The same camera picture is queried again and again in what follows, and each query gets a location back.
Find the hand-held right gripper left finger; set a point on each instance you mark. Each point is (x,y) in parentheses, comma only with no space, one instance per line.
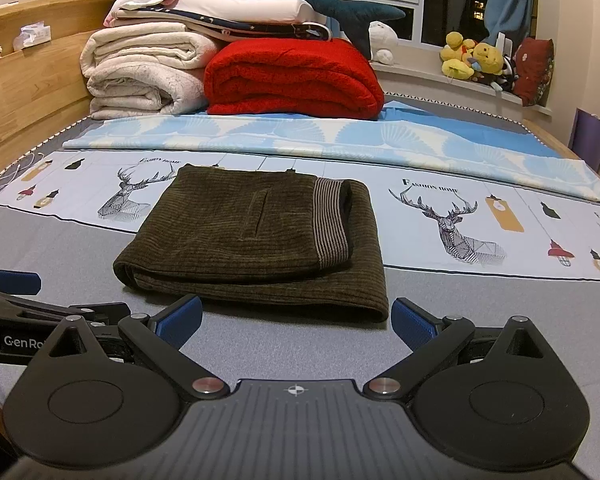
(180,322)

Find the white window sill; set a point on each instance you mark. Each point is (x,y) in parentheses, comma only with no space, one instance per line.
(430,77)

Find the yellow plush bear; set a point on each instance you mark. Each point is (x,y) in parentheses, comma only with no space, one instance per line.
(487,60)

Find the dark red cushion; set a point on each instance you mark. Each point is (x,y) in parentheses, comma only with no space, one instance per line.
(532,72)

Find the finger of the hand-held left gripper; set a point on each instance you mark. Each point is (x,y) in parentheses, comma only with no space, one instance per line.
(25,310)
(15,282)

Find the cream fleece folded blanket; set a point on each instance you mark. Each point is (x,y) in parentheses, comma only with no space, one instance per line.
(140,92)

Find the white folded pillow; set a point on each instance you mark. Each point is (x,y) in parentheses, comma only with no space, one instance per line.
(260,10)

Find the black-white striped plush toy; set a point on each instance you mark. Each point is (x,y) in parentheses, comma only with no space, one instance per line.
(502,77)

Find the light blue leaf-patterned blanket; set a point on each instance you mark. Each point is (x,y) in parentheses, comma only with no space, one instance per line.
(330,135)

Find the white seal plush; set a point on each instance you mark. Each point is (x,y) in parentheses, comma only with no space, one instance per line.
(382,42)

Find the cream folded quilt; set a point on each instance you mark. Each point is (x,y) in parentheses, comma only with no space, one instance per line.
(150,45)

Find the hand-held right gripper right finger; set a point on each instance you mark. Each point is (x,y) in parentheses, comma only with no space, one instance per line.
(414,325)

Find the small yellow plush toy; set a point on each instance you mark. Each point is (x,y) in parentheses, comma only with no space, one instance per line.
(455,69)

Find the red folded blanket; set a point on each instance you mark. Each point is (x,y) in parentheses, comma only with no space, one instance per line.
(290,75)

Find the wooden bed frame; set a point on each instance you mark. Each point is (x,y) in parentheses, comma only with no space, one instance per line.
(30,95)

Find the clear tissue packet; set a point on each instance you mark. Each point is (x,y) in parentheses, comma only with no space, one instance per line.
(32,37)

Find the purple bag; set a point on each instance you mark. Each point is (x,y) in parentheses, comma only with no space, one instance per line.
(587,140)

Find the yellow plush duck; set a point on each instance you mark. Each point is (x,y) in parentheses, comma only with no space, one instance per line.
(459,44)

